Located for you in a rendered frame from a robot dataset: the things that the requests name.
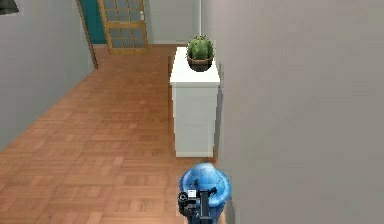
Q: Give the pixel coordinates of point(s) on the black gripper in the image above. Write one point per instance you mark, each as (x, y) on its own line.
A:
(183, 202)

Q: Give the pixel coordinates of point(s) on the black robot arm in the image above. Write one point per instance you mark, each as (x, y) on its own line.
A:
(203, 206)

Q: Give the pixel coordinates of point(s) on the white chest of drawers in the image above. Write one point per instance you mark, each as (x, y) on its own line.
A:
(195, 110)

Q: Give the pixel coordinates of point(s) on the green cactus in dark pot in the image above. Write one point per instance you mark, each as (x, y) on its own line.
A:
(200, 53)

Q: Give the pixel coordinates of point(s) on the wooden door with glass panes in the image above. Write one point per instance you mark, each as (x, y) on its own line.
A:
(124, 26)

